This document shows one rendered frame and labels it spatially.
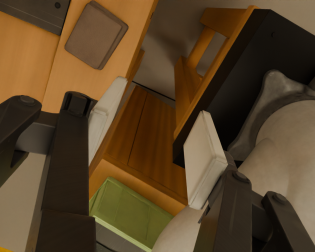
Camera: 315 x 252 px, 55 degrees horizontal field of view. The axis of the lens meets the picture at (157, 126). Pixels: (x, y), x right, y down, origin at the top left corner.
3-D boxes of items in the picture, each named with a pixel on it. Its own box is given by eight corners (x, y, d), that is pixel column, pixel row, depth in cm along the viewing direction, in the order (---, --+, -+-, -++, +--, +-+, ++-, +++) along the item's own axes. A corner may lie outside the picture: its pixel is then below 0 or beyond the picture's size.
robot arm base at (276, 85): (376, 81, 52) (398, 91, 47) (308, 182, 61) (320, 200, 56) (279, 44, 50) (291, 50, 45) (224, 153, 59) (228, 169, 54)
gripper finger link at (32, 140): (65, 170, 12) (-6, 143, 12) (94, 125, 17) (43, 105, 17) (76, 139, 12) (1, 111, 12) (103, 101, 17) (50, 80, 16)
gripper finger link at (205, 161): (214, 157, 14) (229, 163, 14) (201, 108, 20) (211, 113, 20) (187, 207, 15) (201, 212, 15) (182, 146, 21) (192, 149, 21)
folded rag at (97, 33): (92, -2, 54) (88, -2, 51) (130, 26, 55) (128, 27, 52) (65, 45, 57) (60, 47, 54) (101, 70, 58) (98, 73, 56)
